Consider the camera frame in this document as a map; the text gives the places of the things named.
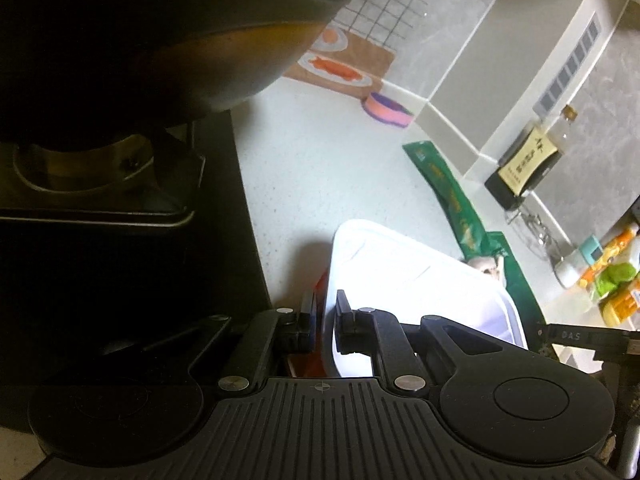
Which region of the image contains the black gas stove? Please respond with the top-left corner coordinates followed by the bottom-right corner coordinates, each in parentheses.
top-left (0, 110), bottom-right (275, 433)

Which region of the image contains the green seasoning packet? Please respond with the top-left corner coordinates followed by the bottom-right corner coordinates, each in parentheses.
top-left (595, 262), bottom-right (640, 297)

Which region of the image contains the brass stove burner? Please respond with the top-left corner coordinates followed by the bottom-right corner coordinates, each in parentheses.
top-left (12, 132), bottom-right (156, 194)

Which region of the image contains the dark soy sauce bottle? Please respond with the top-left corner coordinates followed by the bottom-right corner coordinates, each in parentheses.
top-left (484, 105), bottom-right (578, 211)

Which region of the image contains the yellow seasoning packet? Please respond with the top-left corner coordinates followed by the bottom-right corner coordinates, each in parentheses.
top-left (600, 282), bottom-right (640, 328)

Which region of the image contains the pink purple sponge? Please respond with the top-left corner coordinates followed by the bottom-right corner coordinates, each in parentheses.
top-left (363, 92), bottom-right (414, 131)

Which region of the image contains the long green printed packet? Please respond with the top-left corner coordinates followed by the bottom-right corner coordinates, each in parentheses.
top-left (402, 141), bottom-right (501, 262)

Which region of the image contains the dark green packet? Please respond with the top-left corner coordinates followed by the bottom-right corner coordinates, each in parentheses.
top-left (480, 231), bottom-right (547, 328)

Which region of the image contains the orange seasoning packet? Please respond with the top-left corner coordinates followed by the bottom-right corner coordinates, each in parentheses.
top-left (579, 227), bottom-right (640, 288)

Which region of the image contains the small teal box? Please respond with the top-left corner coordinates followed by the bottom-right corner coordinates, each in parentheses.
top-left (580, 236), bottom-right (606, 266)

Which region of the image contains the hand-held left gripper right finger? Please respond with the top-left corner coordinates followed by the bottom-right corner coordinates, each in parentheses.
top-left (334, 290), bottom-right (519, 391)

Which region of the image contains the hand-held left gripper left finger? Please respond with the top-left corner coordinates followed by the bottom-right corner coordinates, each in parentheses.
top-left (142, 290), bottom-right (321, 393)

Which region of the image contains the small white bottle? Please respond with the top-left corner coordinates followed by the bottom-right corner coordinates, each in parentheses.
top-left (554, 255), bottom-right (586, 289)

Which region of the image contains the brown food picture mat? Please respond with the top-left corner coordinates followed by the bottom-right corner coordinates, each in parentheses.
top-left (282, 26), bottom-right (397, 102)

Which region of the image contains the metal wire rack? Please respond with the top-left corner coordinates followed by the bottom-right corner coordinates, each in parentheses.
top-left (505, 205), bottom-right (562, 262)

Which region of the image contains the grey vent grille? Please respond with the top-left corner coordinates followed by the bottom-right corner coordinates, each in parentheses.
top-left (532, 11), bottom-right (602, 117)

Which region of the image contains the red instant noodle container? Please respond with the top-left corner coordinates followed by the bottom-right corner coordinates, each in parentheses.
top-left (287, 219), bottom-right (530, 379)

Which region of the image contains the black wok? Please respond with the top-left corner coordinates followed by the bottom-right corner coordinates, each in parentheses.
top-left (0, 0), bottom-right (352, 128)

